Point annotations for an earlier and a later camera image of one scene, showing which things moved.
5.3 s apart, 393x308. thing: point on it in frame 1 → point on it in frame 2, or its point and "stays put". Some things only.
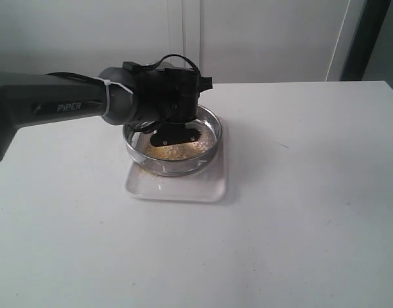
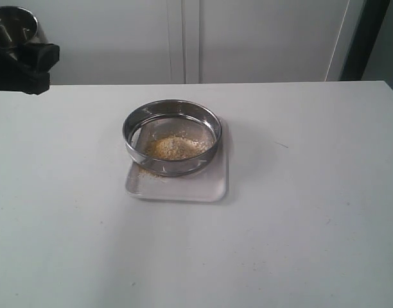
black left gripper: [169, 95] → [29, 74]
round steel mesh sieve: [177, 160] stays put
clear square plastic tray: [207, 185] stays put
